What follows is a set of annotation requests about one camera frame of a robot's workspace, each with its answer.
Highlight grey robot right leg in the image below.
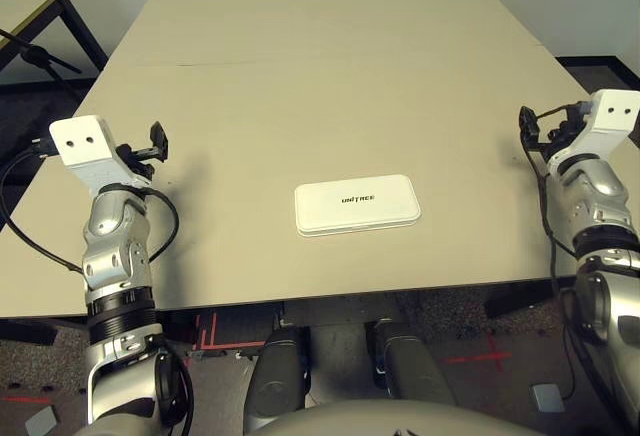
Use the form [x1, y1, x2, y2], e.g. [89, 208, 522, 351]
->
[366, 319, 457, 408]

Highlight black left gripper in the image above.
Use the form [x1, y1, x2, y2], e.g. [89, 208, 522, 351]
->
[115, 120, 171, 178]

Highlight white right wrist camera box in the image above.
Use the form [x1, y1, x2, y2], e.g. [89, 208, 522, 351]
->
[546, 87, 640, 173]

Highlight side table with black frame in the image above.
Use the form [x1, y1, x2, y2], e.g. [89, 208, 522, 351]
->
[0, 0, 110, 88]

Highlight grey robot leg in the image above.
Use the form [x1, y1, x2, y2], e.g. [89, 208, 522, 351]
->
[243, 328, 310, 436]
[366, 319, 457, 408]

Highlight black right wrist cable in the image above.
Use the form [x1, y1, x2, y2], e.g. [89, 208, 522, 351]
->
[518, 101, 609, 423]

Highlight black tripod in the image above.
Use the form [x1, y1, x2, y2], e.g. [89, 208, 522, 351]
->
[0, 27, 85, 98]

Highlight grey floor box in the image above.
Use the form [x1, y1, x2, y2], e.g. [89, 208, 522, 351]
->
[24, 404, 61, 436]
[529, 382, 567, 414]

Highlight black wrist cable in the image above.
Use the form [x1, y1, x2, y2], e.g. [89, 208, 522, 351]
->
[0, 139, 182, 273]
[518, 101, 609, 423]

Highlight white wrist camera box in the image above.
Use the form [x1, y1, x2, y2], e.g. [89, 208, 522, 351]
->
[48, 114, 152, 196]
[546, 87, 640, 173]

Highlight red floor tape lines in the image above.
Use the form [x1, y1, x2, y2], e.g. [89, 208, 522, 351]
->
[191, 309, 267, 353]

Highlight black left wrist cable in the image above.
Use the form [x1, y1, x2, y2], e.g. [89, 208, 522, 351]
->
[0, 139, 182, 273]

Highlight grey robot torso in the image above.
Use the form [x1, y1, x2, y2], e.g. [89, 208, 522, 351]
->
[258, 399, 552, 436]

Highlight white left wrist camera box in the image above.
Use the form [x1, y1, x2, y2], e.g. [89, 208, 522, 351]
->
[48, 114, 152, 196]

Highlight red floor tape cross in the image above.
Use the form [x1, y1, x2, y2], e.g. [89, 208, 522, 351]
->
[443, 334, 515, 373]

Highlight white plastic pencil case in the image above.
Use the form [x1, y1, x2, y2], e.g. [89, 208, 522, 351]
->
[293, 173, 423, 240]

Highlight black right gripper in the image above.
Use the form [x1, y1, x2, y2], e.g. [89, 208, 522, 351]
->
[517, 104, 577, 158]

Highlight grey robot left leg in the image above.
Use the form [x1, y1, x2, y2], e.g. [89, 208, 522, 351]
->
[243, 328, 310, 436]

